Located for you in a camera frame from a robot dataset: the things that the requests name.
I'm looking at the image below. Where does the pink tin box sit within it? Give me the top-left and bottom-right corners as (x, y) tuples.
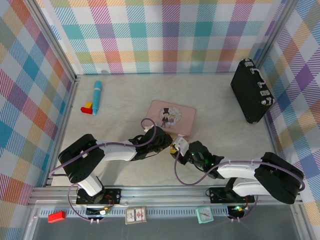
(145, 99), (197, 141)

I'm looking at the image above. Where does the teal alarm clock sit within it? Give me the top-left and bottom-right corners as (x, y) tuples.
(195, 206), (215, 224)

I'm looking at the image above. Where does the small black controller board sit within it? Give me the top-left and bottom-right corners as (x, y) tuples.
(86, 206), (111, 218)
(227, 204), (248, 218)

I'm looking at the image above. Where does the black briefcase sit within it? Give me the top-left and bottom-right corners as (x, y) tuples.
(229, 57), (276, 125)

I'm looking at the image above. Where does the playing card deck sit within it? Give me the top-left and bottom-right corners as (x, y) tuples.
(124, 206), (148, 225)

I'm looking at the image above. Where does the blue marker pen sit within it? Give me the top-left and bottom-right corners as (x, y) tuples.
(92, 80), (103, 117)

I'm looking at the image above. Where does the red rectangular block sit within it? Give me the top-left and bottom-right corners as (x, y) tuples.
(47, 211), (67, 223)

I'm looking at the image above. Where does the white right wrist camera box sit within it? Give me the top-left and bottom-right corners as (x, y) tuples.
(173, 136), (190, 157)

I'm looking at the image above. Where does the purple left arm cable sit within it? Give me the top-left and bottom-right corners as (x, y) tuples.
(48, 117), (161, 223)

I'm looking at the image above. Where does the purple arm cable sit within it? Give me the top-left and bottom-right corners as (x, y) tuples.
(48, 117), (161, 223)
(174, 148), (306, 223)

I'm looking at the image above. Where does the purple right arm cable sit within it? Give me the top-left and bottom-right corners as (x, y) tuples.
(174, 148), (306, 223)

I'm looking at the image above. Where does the long aluminium base rail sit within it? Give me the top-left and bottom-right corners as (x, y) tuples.
(28, 186), (305, 208)

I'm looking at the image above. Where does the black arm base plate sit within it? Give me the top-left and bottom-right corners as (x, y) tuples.
(75, 187), (123, 206)
(208, 186), (258, 205)

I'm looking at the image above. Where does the perforated metal cable tray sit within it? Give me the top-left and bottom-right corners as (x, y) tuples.
(37, 207), (231, 218)

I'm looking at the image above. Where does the aluminium frame corner post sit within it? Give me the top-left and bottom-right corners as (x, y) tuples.
(26, 0), (78, 83)
(253, 0), (297, 67)

